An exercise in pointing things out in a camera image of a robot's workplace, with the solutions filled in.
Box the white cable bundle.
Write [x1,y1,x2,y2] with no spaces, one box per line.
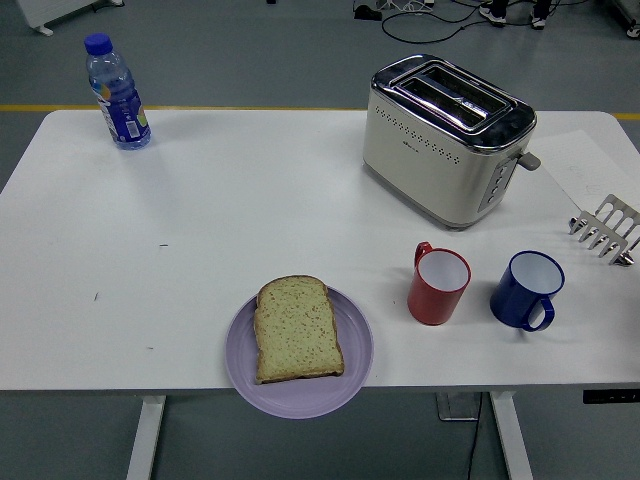
[377,0,436,13]

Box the blue mug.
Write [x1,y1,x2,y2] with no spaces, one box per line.
[489,250,566,333]

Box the black floor cable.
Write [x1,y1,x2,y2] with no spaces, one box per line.
[381,0,501,44]

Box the grey metal bracket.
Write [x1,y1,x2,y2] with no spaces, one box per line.
[434,392,484,422]

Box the white equipment frame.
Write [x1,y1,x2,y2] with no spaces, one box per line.
[612,0,640,39]

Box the cream and chrome toaster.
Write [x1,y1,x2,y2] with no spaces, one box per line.
[361,53,539,232]

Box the red mug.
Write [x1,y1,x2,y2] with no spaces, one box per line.
[406,241,473,327]

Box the thin black hanging cable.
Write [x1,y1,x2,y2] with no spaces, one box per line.
[464,394,484,480]

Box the purple plate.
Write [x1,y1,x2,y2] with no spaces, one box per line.
[224,285,375,420]

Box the white furniture base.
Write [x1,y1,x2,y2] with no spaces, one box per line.
[14,0,124,36]

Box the clear water bottle blue cap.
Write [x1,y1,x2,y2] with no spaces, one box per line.
[83,32,153,151]

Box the white table leg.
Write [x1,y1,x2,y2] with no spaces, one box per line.
[488,391,535,480]
[124,394,167,480]

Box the silver toast rack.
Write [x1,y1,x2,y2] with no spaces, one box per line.
[568,193,640,269]

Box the black table control panel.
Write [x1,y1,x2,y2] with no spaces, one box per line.
[582,388,640,404]

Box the person's foot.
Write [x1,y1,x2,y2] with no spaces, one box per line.
[478,0,507,27]
[528,0,550,30]

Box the bread slice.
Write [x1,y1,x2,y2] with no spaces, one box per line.
[253,274,346,385]

